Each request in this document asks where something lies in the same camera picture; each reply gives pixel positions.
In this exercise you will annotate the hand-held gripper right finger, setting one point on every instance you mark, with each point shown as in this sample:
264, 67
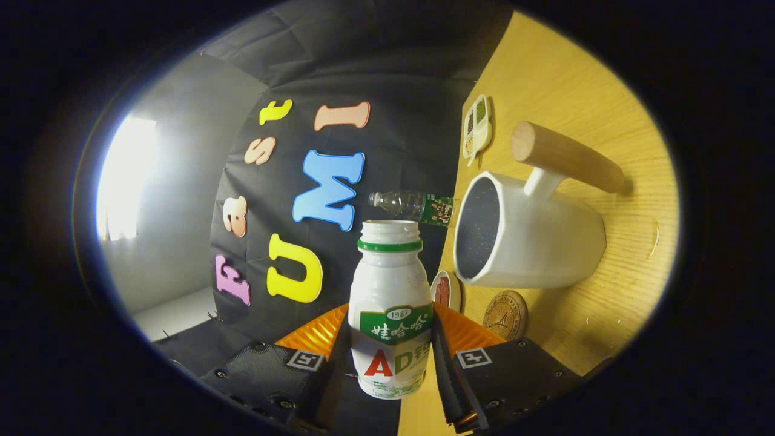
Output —
445, 381

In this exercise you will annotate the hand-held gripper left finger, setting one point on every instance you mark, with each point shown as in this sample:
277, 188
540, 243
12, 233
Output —
330, 387

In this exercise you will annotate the round cork coaster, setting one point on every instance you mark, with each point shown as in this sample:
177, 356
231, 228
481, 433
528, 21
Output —
505, 315

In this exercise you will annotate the white juice bottle green label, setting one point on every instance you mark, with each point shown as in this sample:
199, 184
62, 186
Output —
387, 284

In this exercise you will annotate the clear plastic water bottle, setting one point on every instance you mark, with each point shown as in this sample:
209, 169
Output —
412, 206

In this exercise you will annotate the round ceramic plate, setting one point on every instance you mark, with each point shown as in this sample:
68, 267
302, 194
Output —
455, 293

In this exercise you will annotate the red meat slice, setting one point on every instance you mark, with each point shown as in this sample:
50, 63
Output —
442, 292

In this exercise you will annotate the wooden table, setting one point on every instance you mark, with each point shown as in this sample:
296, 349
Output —
605, 315

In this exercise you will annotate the white divided tray with beans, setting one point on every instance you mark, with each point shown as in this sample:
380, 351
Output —
478, 130

